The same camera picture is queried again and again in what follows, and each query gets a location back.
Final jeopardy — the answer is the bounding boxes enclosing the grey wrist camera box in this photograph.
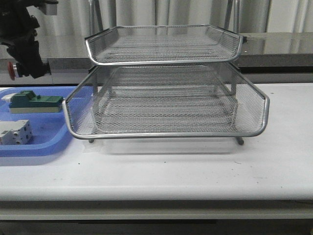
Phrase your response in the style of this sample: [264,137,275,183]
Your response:
[38,0,59,16]

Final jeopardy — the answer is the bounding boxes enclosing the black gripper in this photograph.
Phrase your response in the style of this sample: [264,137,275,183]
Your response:
[0,0,49,78]

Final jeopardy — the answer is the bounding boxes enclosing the grey stone counter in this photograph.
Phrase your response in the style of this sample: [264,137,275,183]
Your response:
[0,32,313,73]

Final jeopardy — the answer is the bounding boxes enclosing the silver rack frame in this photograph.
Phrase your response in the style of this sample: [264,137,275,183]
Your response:
[88,0,245,146]

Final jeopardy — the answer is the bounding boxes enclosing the white circuit breaker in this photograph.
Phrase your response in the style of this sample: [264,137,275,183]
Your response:
[0,119,32,145]

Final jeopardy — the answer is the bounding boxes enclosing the green terminal block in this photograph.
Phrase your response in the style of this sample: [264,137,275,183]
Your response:
[1,90,64,114]

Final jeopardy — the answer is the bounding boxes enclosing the red emergency push button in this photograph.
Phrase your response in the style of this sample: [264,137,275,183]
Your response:
[7,62,24,80]

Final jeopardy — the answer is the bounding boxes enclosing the mesh tray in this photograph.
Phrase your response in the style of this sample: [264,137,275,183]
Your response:
[63,63,269,140]
[85,24,243,66]

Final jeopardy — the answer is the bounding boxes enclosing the blue plastic tray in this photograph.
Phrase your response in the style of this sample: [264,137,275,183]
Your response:
[0,100,73,157]

